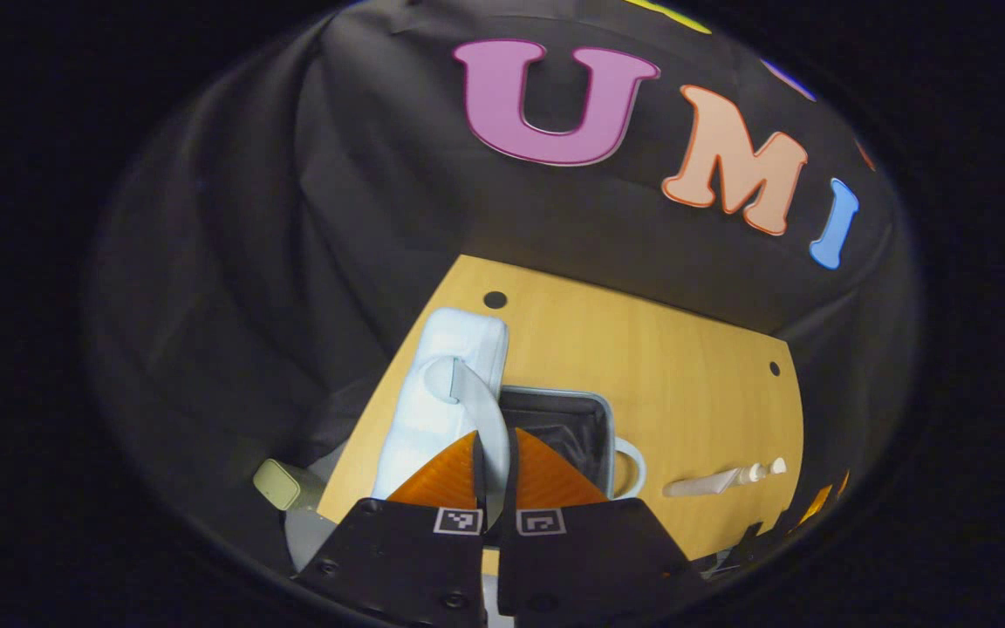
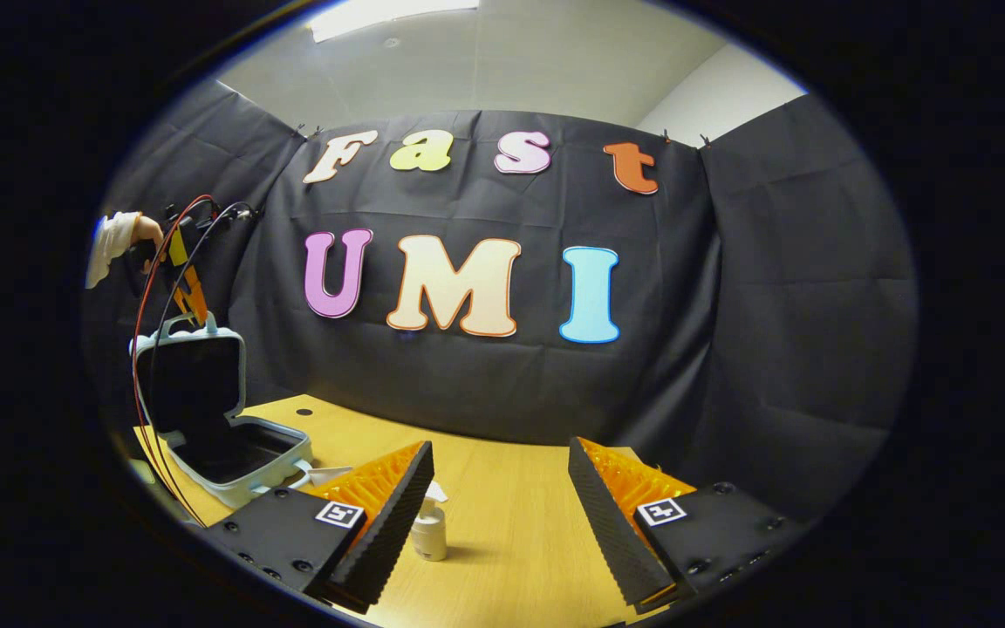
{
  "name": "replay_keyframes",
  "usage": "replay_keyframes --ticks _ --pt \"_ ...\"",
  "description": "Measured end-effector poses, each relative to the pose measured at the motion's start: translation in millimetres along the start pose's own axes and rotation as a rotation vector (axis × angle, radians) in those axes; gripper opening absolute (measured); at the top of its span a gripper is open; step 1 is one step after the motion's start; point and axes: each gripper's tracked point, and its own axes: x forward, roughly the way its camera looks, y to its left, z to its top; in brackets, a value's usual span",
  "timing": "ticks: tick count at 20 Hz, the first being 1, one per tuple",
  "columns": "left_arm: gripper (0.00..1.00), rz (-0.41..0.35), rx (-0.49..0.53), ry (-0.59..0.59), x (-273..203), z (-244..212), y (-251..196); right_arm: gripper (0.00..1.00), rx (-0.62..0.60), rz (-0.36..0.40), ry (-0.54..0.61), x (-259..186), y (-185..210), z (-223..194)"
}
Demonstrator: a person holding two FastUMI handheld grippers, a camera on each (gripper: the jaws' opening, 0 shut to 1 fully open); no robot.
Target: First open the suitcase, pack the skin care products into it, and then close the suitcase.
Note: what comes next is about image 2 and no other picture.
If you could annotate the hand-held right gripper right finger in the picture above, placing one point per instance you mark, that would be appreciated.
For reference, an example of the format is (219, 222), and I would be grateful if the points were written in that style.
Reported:
(611, 532)

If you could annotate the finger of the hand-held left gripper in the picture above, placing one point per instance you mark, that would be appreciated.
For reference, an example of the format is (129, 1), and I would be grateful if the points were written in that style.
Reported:
(193, 296)

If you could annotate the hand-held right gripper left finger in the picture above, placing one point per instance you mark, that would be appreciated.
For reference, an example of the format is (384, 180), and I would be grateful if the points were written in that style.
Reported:
(398, 523)

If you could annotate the white pump bottle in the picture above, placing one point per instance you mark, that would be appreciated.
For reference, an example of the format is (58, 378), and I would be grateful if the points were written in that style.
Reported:
(430, 532)

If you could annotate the white squeeze tube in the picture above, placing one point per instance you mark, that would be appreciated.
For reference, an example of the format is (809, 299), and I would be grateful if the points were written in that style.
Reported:
(328, 475)

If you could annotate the ceiling light panel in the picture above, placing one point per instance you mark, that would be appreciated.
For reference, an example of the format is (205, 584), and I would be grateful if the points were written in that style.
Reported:
(380, 16)

